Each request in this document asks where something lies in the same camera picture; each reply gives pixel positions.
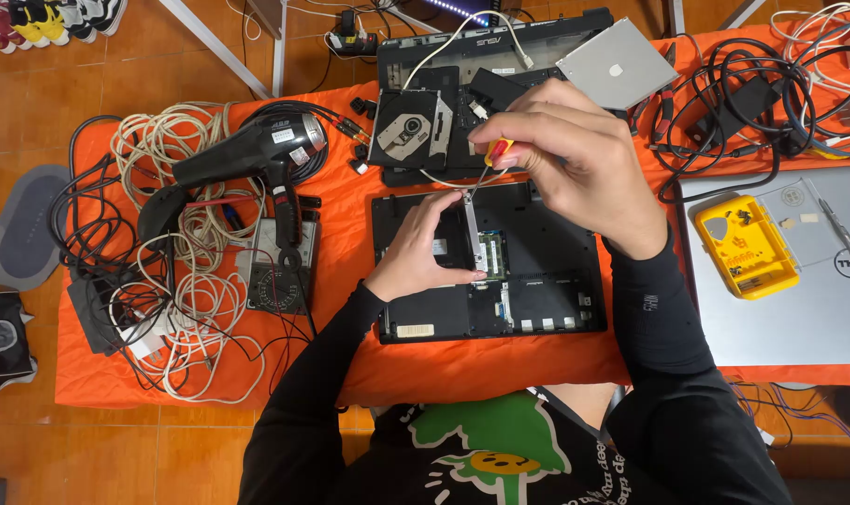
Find black laptop chassis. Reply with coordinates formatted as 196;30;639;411
375;7;616;188

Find person's right hand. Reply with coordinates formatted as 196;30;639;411
466;77;669;261

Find person's left hand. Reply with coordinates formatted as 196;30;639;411
364;189;488;303

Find black optical drive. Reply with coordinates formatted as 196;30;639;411
367;87;454;173

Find row of shoes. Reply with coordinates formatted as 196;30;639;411
0;0;129;55

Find silver laptop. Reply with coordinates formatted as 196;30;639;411
677;164;850;370

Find analog multimeter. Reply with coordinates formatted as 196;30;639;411
245;209;321;317

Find black laptop power adapter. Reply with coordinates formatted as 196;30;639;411
684;75;784;146

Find white table frame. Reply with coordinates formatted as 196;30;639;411
157;0;290;100

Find black audio plug cable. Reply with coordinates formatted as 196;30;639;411
238;100;373;188

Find silver optical drive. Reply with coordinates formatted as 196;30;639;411
555;17;680;112

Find black cable bundle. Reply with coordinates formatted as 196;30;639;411
648;20;850;206

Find red handled pliers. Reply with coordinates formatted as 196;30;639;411
627;41;680;139

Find black power strip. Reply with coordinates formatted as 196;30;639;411
324;9;380;58

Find beige cable coil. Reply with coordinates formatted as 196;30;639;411
108;101;269;405

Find red yellow handled screwdriver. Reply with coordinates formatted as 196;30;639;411
463;138;516;205

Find black cable tangle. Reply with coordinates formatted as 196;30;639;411
48;115;187;394

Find red test probe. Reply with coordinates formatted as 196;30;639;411
185;194;259;210

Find grey floor mat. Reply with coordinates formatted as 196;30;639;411
0;164;72;293

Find black laptop base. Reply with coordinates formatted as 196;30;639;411
370;180;608;345

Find silver tweezers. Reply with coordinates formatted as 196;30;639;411
817;198;850;258

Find silver metal drive bracket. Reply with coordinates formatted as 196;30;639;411
461;193;490;274

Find black small adapter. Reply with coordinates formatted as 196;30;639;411
469;67;529;115

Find black heat gun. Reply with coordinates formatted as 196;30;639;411
171;112;328;272

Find white plug charger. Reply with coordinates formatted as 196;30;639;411
119;328;168;363

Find hanging thin wires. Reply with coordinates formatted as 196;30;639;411
728;381;850;455

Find black bag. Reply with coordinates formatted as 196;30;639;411
0;290;39;401

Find black power brick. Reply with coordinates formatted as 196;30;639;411
66;269;129;356

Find orange tablecloth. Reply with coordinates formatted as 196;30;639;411
54;20;850;409

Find yellow bit case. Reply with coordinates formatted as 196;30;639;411
693;177;850;302

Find white thin cable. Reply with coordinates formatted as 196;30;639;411
402;10;536;190

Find person's black printed shirt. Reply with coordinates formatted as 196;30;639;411
341;383;678;505

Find group of small black parts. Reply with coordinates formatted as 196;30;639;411
348;96;379;177

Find green memory module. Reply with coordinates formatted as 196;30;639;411
477;230;508;282

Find white cable bundle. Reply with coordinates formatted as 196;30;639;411
770;2;850;95

